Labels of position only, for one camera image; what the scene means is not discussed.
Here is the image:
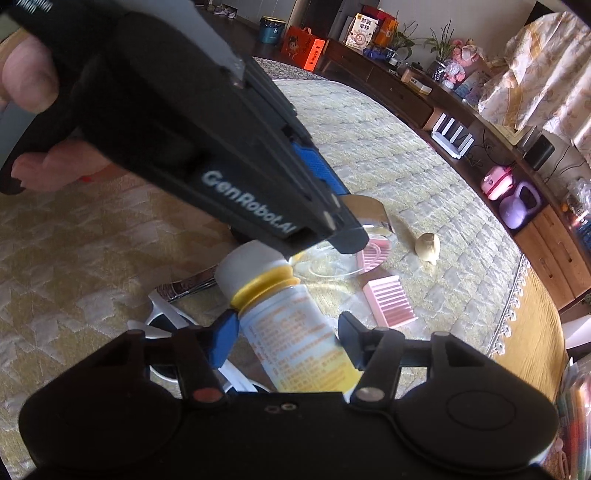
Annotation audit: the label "clear plastic bag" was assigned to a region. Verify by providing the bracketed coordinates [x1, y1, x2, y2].
[561, 178, 591, 232]

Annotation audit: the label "orange carton box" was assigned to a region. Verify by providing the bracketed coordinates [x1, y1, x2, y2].
[374, 14, 399, 47]

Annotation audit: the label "black speaker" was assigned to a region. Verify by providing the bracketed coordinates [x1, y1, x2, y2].
[522, 136, 555, 171]

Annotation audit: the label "teal bucket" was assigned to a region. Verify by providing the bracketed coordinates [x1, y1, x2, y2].
[259, 15, 283, 44]

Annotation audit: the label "potted plant patterned vase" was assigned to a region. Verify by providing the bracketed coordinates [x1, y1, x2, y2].
[424, 21, 457, 82]

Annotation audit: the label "pink doll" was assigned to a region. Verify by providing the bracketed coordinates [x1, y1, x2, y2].
[441, 39, 483, 88]

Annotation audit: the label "orange gift box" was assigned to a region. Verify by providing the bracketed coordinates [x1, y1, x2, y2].
[281, 25, 326, 72]

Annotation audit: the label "pink ridged soap dish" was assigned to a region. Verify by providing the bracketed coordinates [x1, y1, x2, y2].
[362, 274, 419, 328]

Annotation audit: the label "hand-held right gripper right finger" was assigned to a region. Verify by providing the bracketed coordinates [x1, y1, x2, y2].
[337, 311, 462, 411]

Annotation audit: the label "white router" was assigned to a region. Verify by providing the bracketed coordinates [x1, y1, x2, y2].
[431, 113, 476, 160]

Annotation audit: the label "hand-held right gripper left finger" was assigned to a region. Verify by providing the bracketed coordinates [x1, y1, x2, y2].
[127, 309, 241, 409]

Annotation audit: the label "bag of colourful things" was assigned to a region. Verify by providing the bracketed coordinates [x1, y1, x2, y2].
[551, 355, 591, 480]

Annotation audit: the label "picture card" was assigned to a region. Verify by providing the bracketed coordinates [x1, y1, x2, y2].
[455, 71, 490, 104]

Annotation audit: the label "pink toy suitcase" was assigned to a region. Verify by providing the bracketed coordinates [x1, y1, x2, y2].
[480, 165, 515, 201]

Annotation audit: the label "dark shiny packet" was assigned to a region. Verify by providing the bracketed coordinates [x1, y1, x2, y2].
[156, 271, 219, 304]

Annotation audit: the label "floral curtain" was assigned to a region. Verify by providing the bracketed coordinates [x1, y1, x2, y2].
[478, 9, 591, 162]

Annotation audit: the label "small pink ridged piece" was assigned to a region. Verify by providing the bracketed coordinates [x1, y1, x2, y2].
[355, 239, 392, 274]

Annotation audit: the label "yellow cloth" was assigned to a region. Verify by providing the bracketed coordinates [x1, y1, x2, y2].
[499, 265, 570, 379]

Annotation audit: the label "potted plant blue pot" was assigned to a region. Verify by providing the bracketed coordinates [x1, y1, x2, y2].
[365, 23, 416, 64]

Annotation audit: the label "long wooden tv cabinet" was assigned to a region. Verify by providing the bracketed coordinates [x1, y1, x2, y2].
[318, 39, 591, 311]

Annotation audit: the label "small white yellow box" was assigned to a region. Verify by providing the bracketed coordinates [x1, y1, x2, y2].
[401, 69, 432, 95]

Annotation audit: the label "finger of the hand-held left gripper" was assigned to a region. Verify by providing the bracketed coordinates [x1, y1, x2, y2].
[277, 122, 346, 209]
[295, 194, 371, 254]

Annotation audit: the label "person's left hand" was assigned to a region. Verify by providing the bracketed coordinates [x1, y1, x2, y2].
[0, 34, 116, 192]

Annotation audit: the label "white sunglasses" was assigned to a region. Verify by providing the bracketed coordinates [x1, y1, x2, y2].
[127, 293, 278, 394]

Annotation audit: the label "purple kettlebell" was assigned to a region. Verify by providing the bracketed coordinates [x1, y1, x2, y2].
[499, 181, 542, 230]

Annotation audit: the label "white-capped yellow label bottle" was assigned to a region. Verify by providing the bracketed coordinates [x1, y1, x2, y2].
[213, 241, 362, 394]

